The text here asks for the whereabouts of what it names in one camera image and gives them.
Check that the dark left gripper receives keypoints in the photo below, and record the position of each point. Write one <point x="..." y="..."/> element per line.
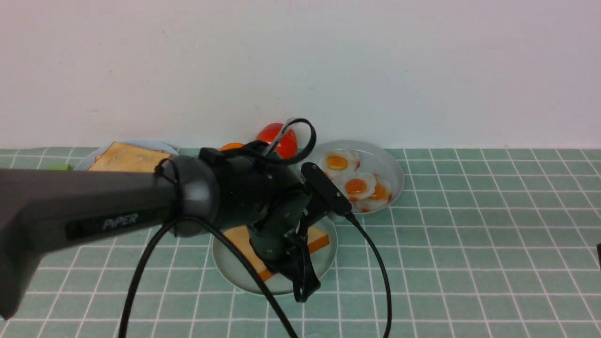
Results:
<point x="270" y="201"/>

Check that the fried egg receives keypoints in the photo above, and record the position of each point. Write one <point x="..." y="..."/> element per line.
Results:
<point x="356" y="186"/>
<point x="381" y="197"/>
<point x="339" y="162"/>

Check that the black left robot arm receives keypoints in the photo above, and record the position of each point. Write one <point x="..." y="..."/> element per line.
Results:
<point x="45" y="211"/>

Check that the green round plate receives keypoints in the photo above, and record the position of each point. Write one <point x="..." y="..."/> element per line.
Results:
<point x="232" y="269"/>

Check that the grey egg plate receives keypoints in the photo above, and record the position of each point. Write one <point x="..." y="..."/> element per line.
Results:
<point x="372" y="159"/>

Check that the red tomato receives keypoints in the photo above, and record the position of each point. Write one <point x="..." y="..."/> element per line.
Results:
<point x="288" y="144"/>

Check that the orange fruit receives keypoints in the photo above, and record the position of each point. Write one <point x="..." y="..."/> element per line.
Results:
<point x="231" y="146"/>

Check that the light blue bread plate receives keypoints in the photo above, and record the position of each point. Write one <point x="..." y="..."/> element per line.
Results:
<point x="150" y="144"/>

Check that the green cube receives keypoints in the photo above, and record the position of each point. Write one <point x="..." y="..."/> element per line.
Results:
<point x="61" y="167"/>

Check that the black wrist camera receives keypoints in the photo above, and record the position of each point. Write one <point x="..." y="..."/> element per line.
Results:
<point x="325" y="198"/>

